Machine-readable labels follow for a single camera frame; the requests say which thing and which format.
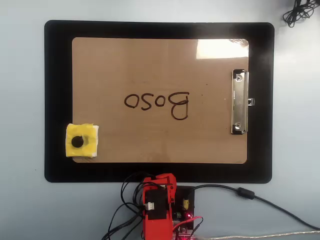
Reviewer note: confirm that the black rectangular mat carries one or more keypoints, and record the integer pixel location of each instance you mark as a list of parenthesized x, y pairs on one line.
[(57, 75)]

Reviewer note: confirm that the black robot base with board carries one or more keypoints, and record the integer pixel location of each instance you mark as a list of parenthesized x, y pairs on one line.
[(186, 195)]

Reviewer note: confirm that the yellow sponge with black knob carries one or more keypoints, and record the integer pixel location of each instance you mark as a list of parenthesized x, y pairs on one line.
[(86, 150)]

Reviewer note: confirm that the red robot arm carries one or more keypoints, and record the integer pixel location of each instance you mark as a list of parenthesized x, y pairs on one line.
[(157, 228)]

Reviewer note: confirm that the brown clipboard board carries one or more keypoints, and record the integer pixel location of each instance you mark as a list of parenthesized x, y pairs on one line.
[(155, 62)]

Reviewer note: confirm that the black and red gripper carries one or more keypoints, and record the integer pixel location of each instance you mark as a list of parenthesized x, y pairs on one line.
[(157, 200)]

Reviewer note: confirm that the metal clipboard clip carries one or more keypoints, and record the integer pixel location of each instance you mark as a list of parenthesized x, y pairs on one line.
[(239, 100)]

